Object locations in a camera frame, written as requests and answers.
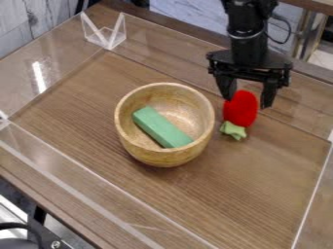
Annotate green rectangular block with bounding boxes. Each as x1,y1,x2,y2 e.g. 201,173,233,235
130,106,193,148

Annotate metal table leg frame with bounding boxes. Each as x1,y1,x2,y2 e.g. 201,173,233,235
291,10,328,61

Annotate clear acrylic corner bracket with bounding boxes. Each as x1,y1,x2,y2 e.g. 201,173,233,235
78,12,125,51

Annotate black table leg bracket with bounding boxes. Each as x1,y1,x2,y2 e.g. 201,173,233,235
26,206,72,249

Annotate black cable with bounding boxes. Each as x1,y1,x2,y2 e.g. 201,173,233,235
264,14,294,46

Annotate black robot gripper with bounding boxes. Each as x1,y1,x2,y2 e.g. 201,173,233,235
207,50,292,109

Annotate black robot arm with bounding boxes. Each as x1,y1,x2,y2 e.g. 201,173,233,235
207,0,292,109

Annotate wooden bowl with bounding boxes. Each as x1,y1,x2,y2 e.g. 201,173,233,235
114,83,213,167

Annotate red plush fruit green leaves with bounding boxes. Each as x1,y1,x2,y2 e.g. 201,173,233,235
219,90,259,140

